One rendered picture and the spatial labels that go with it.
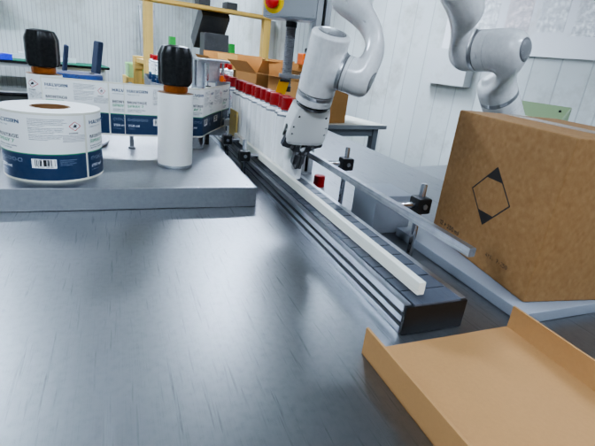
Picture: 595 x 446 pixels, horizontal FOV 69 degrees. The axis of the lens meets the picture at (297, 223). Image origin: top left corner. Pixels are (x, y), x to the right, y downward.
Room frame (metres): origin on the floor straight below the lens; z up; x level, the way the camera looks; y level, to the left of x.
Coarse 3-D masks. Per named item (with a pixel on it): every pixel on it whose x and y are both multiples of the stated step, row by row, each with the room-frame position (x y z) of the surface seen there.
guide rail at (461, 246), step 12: (312, 156) 1.07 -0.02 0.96; (336, 168) 0.95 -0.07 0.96; (348, 180) 0.89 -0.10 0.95; (372, 192) 0.80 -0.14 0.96; (384, 204) 0.76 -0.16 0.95; (396, 204) 0.73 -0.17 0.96; (408, 216) 0.69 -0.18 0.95; (420, 216) 0.67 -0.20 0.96; (432, 228) 0.63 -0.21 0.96; (444, 240) 0.60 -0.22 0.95; (456, 240) 0.58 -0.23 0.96; (468, 252) 0.56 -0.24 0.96
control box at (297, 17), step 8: (264, 0) 1.41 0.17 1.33; (280, 0) 1.39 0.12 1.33; (288, 0) 1.39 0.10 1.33; (296, 0) 1.38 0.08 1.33; (304, 0) 1.38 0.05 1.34; (312, 0) 1.37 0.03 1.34; (264, 8) 1.40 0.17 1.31; (280, 8) 1.39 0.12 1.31; (288, 8) 1.39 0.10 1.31; (296, 8) 1.38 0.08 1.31; (304, 8) 1.38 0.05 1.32; (312, 8) 1.37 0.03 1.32; (264, 16) 1.41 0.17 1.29; (272, 16) 1.40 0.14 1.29; (280, 16) 1.40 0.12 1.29; (288, 16) 1.39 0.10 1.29; (296, 16) 1.38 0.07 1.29; (304, 16) 1.38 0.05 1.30; (312, 16) 1.37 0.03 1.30
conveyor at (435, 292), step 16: (256, 160) 1.28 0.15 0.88; (272, 176) 1.12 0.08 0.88; (288, 192) 1.00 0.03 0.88; (320, 192) 1.02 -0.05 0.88; (336, 208) 0.91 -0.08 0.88; (368, 256) 0.68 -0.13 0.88; (400, 256) 0.69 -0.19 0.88; (384, 272) 0.62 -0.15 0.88; (416, 272) 0.63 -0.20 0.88; (400, 288) 0.57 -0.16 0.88; (432, 288) 0.58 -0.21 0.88; (416, 304) 0.53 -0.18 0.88
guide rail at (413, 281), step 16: (272, 160) 1.15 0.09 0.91; (288, 176) 1.01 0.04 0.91; (304, 192) 0.91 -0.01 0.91; (320, 208) 0.83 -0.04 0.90; (336, 224) 0.76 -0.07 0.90; (352, 224) 0.73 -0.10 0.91; (352, 240) 0.70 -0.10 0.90; (368, 240) 0.66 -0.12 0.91; (384, 256) 0.61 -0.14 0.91; (400, 272) 0.57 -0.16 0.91; (416, 288) 0.53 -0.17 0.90
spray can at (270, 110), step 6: (270, 96) 1.25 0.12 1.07; (276, 96) 1.24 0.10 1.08; (270, 102) 1.25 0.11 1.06; (276, 102) 1.24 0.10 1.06; (270, 108) 1.24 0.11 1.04; (276, 108) 1.24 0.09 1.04; (270, 114) 1.23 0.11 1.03; (270, 120) 1.23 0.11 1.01; (270, 126) 1.23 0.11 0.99; (264, 132) 1.25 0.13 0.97; (270, 132) 1.23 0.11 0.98; (264, 138) 1.24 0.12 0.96; (270, 138) 1.23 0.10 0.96; (264, 144) 1.24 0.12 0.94; (270, 144) 1.23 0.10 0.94; (264, 150) 1.24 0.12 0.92; (270, 150) 1.23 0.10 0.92
